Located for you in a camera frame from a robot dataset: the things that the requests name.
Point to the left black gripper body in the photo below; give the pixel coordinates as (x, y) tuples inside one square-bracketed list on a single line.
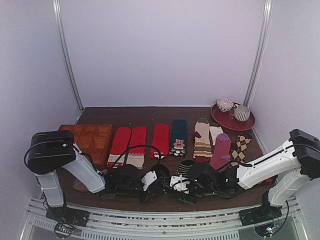
[(123, 191)]

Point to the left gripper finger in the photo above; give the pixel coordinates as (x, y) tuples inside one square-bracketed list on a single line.
[(144, 198), (155, 193)]

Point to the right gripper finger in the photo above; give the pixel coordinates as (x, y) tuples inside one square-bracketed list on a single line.
[(190, 198), (180, 195)]

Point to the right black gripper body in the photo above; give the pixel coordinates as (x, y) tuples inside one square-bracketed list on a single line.
[(195, 184)]

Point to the black sock white cuff stripes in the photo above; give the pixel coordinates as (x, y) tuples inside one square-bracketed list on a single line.
[(162, 183)]

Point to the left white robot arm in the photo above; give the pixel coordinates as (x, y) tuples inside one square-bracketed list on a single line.
[(52, 150)]

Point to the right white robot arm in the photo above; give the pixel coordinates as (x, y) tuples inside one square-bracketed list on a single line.
[(298, 157)]

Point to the black thin striped sock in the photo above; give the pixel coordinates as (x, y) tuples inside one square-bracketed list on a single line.
[(184, 167)]

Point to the red sock beige cuff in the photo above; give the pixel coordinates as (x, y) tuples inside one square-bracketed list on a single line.
[(136, 155)]

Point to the purple magenta sock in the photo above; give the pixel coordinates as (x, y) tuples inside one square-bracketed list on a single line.
[(221, 154)]

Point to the beige striped sock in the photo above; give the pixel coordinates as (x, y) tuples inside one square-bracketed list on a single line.
[(202, 151)]

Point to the red sock white cuff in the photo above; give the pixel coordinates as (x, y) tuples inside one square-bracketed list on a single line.
[(119, 145)]

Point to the dark green reindeer sock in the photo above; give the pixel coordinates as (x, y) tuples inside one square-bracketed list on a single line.
[(179, 138)]

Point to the brown argyle sock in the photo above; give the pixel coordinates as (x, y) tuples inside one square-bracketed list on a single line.
[(239, 146)]

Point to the tan sock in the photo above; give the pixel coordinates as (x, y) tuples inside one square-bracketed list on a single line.
[(79, 186)]

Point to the orange compartment organizer tray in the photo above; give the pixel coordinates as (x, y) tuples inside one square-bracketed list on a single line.
[(93, 139)]

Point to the small cream sock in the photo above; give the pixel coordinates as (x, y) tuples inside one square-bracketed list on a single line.
[(215, 130)]

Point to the red folded sock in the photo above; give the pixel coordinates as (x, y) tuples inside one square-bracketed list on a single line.
[(160, 140)]

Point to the red plate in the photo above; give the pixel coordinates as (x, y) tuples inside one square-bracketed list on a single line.
[(227, 120)]

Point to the black red argyle sock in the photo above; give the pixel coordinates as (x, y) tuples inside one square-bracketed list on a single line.
[(268, 181)]

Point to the striped grey cup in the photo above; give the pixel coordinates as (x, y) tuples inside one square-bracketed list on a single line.
[(241, 113)]

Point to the patterned white bowl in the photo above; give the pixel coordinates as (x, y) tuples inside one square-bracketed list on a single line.
[(224, 104)]

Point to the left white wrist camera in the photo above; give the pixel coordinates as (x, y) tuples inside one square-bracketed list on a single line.
[(149, 178)]

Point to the right aluminium frame post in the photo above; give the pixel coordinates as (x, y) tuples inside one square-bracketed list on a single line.
[(261, 47)]

